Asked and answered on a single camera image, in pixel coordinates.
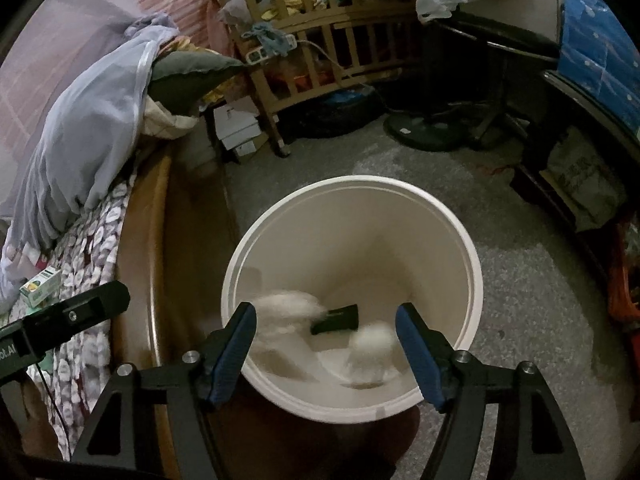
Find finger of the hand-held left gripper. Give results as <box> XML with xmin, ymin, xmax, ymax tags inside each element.
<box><xmin>20</xmin><ymin>280</ymin><xmax>132</xmax><ymax>350</ymax></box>

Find grey pillow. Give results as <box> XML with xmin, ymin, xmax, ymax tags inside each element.
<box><xmin>150</xmin><ymin>51</ymin><xmax>245</xmax><ymax>112</ymax></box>

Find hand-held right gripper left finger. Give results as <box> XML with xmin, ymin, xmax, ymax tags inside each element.
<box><xmin>72</xmin><ymin>301</ymin><xmax>258</xmax><ymax>480</ymax></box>

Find small black object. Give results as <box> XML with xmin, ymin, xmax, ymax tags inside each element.
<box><xmin>309</xmin><ymin>303</ymin><xmax>360</xmax><ymax>336</ymax></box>

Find green white medicine box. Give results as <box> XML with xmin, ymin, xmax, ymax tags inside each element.
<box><xmin>20</xmin><ymin>268</ymin><xmax>64</xmax><ymax>307</ymax></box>

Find orange basket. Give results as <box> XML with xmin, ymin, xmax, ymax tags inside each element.
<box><xmin>607</xmin><ymin>220</ymin><xmax>640</xmax><ymax>332</ymax></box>

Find wooden bed frame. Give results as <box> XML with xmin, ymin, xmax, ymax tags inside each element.
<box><xmin>107</xmin><ymin>140</ymin><xmax>242</xmax><ymax>480</ymax></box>

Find wooden crib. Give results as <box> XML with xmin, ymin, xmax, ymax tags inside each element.
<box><xmin>206</xmin><ymin>0</ymin><xmax>427</xmax><ymax>159</ymax></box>

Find white tissue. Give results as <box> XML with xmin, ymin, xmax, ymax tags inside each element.
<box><xmin>344</xmin><ymin>322</ymin><xmax>402</xmax><ymax>388</ymax></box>
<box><xmin>249</xmin><ymin>290</ymin><xmax>327</xmax><ymax>358</ymax></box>

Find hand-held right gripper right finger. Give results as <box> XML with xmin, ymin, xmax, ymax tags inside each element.
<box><xmin>394</xmin><ymin>302</ymin><xmax>588</xmax><ymax>480</ymax></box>

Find teal cloth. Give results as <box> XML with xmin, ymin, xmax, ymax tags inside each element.
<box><xmin>243</xmin><ymin>22</ymin><xmax>292</xmax><ymax>57</ymax></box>

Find grey-blue quilt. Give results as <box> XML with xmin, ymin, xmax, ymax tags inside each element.
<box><xmin>0</xmin><ymin>12</ymin><xmax>177</xmax><ymax>253</ymax></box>

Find pink striped curtain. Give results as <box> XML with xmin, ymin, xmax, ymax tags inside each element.
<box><xmin>0</xmin><ymin>0</ymin><xmax>242</xmax><ymax>201</ymax></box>

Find white cardboard boxes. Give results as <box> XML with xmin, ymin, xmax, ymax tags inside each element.
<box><xmin>213</xmin><ymin>100</ymin><xmax>271</xmax><ymax>164</ymax></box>

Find round black fan base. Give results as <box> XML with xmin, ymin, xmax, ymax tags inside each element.
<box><xmin>383</xmin><ymin>107</ymin><xmax>482</xmax><ymax>152</ymax></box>

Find dark wooden cabinet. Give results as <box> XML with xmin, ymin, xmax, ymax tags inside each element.
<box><xmin>509</xmin><ymin>70</ymin><xmax>640</xmax><ymax>286</ymax></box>

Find white printed sack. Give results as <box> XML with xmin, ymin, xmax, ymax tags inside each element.
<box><xmin>544</xmin><ymin>127</ymin><xmax>629</xmax><ymax>234</ymax></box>

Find yellow patterned cloth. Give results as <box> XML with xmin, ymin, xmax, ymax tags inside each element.
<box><xmin>142</xmin><ymin>95</ymin><xmax>202</xmax><ymax>139</ymax></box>

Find white plastic bucket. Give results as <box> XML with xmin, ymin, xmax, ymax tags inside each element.
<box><xmin>221</xmin><ymin>175</ymin><xmax>484</xmax><ymax>424</ymax></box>

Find white power strip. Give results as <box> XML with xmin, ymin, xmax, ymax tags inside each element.
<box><xmin>244</xmin><ymin>35</ymin><xmax>297</xmax><ymax>67</ymax></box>

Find blue patterned cloth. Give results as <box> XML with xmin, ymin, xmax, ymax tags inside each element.
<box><xmin>556</xmin><ymin>0</ymin><xmax>640</xmax><ymax>137</ymax></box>

